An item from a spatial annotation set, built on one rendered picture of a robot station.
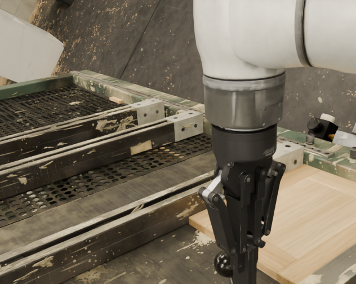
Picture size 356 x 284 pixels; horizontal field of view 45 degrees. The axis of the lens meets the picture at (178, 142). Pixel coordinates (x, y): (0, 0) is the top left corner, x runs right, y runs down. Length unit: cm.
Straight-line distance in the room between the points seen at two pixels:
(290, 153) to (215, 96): 73
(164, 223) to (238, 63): 57
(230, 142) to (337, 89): 189
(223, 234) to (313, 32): 25
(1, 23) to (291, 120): 323
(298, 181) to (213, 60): 73
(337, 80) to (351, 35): 198
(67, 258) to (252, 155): 48
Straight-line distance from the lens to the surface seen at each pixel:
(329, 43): 40
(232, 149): 48
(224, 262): 61
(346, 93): 231
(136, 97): 185
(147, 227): 92
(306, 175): 117
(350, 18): 39
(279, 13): 41
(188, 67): 313
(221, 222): 51
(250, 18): 42
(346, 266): 83
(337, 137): 139
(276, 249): 88
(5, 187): 122
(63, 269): 86
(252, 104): 45
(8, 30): 478
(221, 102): 46
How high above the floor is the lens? 193
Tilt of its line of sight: 41 degrees down
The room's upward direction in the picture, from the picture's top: 69 degrees counter-clockwise
